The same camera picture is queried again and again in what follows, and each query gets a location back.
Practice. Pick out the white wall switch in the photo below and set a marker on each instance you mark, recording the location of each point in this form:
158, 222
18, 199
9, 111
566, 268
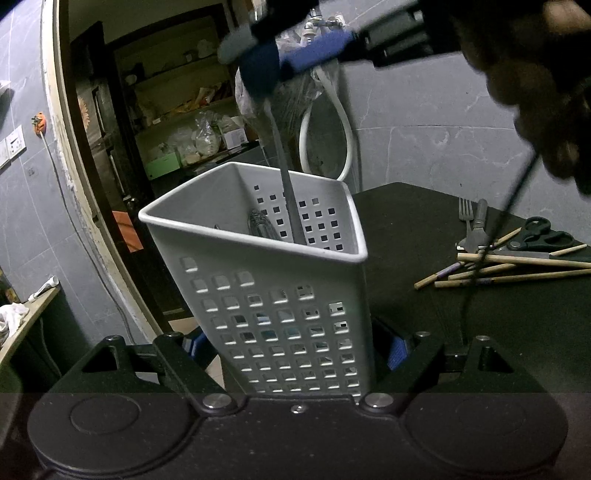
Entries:
14, 143

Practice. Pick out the clear plastic bag dark contents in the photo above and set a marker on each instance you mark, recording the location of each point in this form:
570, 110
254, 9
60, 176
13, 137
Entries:
295, 99

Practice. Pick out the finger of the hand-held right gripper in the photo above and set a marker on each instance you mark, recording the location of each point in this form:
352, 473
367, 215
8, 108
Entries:
261, 64
318, 50

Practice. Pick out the white cloth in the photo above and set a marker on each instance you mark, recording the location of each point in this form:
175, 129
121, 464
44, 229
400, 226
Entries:
14, 316

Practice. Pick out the person's right hand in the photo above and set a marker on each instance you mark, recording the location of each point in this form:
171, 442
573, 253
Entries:
545, 83

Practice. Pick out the wooden storage shelf unit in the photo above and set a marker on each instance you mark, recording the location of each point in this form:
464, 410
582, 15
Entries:
161, 99

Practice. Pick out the metal peeler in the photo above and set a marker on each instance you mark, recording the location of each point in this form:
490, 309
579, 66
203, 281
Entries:
481, 214

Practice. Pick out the metal fork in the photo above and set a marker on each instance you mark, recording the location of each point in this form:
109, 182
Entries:
465, 210

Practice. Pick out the pale wooden door frame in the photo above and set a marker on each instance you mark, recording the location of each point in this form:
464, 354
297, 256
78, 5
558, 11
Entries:
64, 138

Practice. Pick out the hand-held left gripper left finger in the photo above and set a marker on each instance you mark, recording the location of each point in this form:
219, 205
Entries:
198, 350

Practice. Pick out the white box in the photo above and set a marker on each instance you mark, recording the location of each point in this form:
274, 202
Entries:
234, 138

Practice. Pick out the orange plug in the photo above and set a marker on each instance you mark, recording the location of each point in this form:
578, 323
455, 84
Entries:
39, 123

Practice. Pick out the dark wooden door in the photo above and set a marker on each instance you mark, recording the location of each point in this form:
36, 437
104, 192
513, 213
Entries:
92, 60

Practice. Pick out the metal wall tap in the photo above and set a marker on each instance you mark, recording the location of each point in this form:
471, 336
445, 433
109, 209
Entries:
330, 22

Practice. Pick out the white perforated utensil basket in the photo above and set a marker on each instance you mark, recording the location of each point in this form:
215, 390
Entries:
207, 198

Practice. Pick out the black kitchen scissors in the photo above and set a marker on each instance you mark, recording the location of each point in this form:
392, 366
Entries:
515, 245

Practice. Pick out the green box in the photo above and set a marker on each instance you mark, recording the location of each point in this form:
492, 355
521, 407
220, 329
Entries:
164, 165

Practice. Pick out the wooden side counter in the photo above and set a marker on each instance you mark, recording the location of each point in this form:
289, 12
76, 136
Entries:
37, 309

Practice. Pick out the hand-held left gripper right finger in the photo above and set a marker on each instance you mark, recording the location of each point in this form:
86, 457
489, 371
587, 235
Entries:
397, 353

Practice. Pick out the clear bag of food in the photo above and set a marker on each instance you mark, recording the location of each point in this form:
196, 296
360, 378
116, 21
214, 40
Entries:
207, 138

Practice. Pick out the white tube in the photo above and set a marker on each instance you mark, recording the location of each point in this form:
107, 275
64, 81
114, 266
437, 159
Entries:
44, 289

